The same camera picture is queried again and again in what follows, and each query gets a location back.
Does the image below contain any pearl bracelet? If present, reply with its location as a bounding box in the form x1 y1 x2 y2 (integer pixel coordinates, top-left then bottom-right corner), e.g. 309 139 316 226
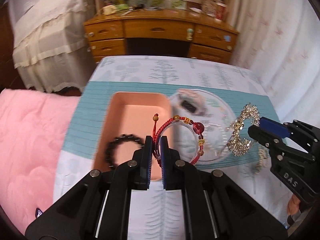
251 147 270 176

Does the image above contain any black bead bracelet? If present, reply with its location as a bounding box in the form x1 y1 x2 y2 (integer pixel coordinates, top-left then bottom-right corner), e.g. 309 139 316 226
104 134 146 168

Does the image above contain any gold rhinestone necklace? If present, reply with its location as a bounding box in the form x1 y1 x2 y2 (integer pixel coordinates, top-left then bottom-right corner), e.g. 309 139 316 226
226 102 261 158

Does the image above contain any pink plastic tray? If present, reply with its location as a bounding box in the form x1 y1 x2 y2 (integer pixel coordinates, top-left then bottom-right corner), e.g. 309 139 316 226
92 92 173 172

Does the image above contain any right hand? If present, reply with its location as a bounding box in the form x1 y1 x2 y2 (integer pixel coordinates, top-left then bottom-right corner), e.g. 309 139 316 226
287 194 310 226

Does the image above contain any tree print bedsheet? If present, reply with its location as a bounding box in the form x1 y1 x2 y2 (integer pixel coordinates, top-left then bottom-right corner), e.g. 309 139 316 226
53 56 292 225

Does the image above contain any teal striped placemat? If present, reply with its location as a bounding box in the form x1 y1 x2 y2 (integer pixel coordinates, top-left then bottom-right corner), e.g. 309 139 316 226
56 81 279 174

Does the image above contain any floral curtain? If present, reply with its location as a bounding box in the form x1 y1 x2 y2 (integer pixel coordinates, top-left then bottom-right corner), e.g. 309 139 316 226
227 0 319 126

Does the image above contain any pink quilt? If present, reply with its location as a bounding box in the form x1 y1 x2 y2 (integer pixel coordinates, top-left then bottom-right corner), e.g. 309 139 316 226
1 89 79 233

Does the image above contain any wooden desk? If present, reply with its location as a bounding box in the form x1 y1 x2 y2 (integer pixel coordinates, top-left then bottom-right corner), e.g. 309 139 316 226
84 0 239 63

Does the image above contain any cream mug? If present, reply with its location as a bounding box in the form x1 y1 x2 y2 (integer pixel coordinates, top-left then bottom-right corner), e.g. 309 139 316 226
102 4 117 16

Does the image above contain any white lace covered furniture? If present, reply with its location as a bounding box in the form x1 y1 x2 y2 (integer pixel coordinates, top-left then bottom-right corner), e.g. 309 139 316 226
7 0 95 93

